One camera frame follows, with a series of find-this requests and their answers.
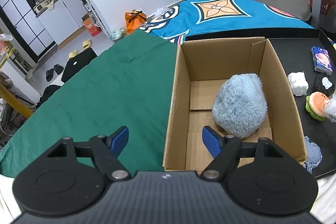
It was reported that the grey pink plush toy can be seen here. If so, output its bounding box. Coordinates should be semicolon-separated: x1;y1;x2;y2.
212;73;267;139

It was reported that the white fluffy cloth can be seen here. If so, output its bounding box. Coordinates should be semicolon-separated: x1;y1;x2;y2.
287;72;309;97

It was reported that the hamburger plush toy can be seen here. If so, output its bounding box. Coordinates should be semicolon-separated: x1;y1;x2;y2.
305;92;328;122

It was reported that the clear bag white filling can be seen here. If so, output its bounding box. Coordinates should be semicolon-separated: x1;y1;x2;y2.
324;91;336;123

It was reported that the black white plush keychain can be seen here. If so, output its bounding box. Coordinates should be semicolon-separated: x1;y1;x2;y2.
314;75;335;97

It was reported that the blue tissue pack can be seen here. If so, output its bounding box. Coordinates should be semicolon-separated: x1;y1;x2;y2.
311;46;333;76

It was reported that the green cloth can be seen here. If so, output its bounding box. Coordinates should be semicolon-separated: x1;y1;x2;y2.
1;30;177;178

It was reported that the brown cardboard box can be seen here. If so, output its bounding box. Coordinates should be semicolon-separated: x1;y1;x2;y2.
163;37;307;171

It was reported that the black slipper pair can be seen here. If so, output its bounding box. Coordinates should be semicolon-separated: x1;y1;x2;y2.
46;64;64;82

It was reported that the black chair with logo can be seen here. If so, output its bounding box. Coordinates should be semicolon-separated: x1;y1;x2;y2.
61;48;97;83

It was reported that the yellow slipper pair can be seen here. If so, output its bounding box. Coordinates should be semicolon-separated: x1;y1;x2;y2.
68;39;93;60

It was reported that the orange cardboard carton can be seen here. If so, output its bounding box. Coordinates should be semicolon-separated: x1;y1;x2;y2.
81;14;101;37

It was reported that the black shallow tray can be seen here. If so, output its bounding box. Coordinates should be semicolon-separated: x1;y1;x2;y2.
186;28;335;179

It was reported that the orange gift bag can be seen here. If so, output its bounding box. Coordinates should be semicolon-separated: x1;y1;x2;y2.
125;10;147;34

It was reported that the blue patterned blanket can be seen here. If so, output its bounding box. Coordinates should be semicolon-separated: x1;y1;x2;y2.
139;0;311;44

